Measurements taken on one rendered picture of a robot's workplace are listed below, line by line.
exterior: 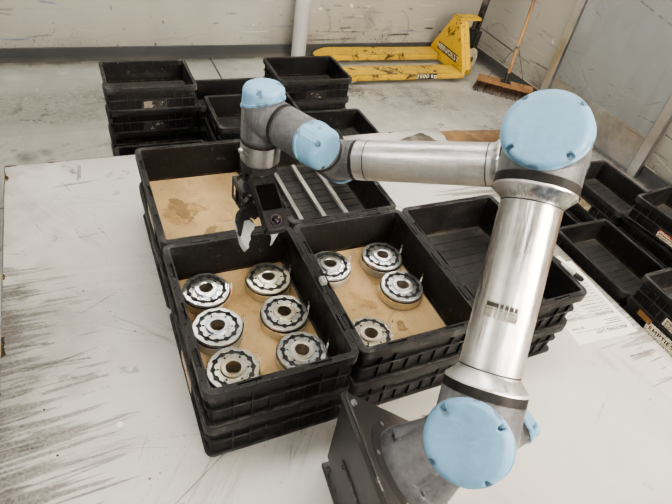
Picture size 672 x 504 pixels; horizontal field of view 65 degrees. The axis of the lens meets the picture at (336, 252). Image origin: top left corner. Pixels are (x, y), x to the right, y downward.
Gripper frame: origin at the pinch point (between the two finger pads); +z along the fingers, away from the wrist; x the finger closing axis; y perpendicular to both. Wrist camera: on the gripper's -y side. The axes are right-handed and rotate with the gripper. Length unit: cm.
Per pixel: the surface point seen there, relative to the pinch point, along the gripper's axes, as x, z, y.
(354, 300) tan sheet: -20.2, 14.1, -11.1
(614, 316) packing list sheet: -97, 27, -36
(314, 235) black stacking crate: -17.9, 7.5, 6.4
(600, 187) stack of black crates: -211, 59, 42
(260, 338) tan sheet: 4.5, 14.1, -13.0
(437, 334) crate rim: -25.0, 4.2, -32.9
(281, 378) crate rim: 8.1, 4.6, -29.6
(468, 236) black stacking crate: -64, 14, -2
